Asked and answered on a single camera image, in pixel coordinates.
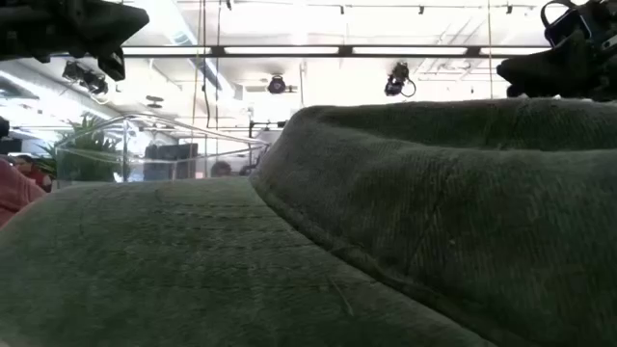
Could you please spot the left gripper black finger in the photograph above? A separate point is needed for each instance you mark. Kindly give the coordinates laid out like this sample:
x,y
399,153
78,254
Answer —
x,y
115,24
113,65

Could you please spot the black ceiling spotlight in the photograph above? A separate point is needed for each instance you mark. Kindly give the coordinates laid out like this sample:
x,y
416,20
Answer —
x,y
91,82

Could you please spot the clear plastic bin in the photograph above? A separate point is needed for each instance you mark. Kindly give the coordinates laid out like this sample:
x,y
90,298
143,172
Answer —
x,y
124,144

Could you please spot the green spiky potted plant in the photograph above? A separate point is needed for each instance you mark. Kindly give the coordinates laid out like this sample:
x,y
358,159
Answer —
x,y
89,154

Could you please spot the person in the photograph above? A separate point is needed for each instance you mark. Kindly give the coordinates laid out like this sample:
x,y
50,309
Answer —
x,y
221,169
34,173

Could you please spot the round black ceiling lamp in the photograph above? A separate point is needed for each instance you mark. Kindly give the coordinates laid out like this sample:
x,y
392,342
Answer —
x,y
276,86

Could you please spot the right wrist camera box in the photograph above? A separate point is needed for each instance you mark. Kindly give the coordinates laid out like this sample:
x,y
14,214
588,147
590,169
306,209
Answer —
x,y
564,29

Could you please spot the black overhead camera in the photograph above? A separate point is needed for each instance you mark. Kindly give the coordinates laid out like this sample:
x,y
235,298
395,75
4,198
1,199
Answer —
x,y
396,79

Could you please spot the black overhead frame beam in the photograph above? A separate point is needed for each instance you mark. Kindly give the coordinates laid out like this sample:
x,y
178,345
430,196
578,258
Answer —
x,y
344,50

